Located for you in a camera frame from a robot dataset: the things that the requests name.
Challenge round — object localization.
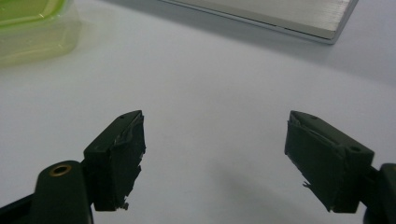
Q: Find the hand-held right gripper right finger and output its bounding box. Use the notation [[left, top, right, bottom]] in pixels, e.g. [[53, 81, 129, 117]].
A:
[[284, 110, 375, 215]]

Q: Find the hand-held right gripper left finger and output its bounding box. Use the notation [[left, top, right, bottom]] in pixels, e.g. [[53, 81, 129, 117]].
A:
[[82, 109, 147, 212]]

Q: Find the flat silver metal slab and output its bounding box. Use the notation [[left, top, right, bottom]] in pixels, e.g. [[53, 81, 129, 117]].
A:
[[158, 0, 360, 45]]

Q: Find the green translucent plastic container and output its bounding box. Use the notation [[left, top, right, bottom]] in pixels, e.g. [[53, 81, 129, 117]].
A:
[[0, 0, 82, 68]]

